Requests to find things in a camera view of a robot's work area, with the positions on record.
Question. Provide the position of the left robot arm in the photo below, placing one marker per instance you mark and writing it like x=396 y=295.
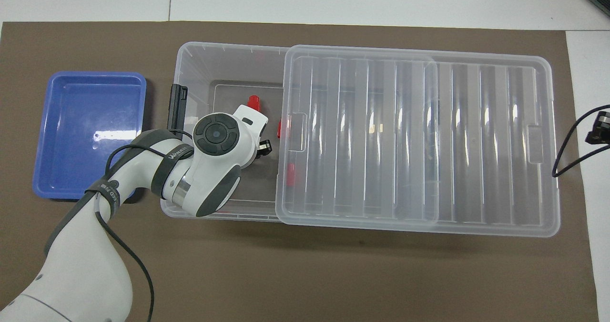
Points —
x=90 y=265

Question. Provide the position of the blue plastic tray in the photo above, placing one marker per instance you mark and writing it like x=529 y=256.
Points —
x=90 y=122

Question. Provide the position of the clear plastic box lid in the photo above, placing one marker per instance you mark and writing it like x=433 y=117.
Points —
x=476 y=145

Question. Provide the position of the clear plastic storage box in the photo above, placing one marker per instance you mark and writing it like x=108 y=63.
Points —
x=224 y=69

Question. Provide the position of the red block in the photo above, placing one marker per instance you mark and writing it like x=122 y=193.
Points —
x=290 y=174
x=254 y=103
x=283 y=127

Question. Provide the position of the black box latch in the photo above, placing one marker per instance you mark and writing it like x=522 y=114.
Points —
x=177 y=105

